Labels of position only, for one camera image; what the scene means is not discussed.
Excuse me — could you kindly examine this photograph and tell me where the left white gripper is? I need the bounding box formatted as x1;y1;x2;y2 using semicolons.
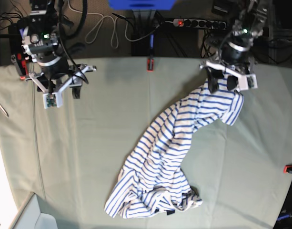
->
200;59;258;94

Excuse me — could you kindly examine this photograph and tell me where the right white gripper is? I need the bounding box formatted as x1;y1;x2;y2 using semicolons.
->
27;64;97;109

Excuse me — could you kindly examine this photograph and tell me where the blue white striped t-shirt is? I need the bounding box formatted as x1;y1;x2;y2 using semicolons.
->
104;79;244;219

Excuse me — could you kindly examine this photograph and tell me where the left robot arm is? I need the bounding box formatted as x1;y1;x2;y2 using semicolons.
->
200;0;272;94

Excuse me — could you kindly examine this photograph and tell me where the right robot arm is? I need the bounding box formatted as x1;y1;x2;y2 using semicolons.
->
20;0;97;109

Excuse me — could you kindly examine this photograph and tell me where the black power strip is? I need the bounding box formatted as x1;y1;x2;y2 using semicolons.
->
173;19;228;30

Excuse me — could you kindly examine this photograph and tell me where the red black left clamp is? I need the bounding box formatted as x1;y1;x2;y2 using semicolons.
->
11;53;28;81

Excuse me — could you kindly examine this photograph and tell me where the red black clamp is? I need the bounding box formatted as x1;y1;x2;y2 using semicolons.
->
11;53;28;81
283;164;292;174
147;34;154;72

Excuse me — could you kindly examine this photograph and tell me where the green table cloth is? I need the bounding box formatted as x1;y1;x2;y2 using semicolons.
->
0;57;292;229

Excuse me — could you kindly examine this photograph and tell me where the red black centre clamp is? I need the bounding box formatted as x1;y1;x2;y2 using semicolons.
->
147;34;154;72

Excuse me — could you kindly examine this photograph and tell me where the metal strip on cloth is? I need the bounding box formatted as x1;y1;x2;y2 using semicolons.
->
0;103;9;117

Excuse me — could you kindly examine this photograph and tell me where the blue box overhead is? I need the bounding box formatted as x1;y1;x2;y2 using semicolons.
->
108;0;176;10

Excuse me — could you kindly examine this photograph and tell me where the red black right clamp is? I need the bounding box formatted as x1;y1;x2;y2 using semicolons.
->
283;164;292;174

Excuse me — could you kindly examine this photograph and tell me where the white looped cable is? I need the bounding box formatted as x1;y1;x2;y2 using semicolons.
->
68;0;120;49

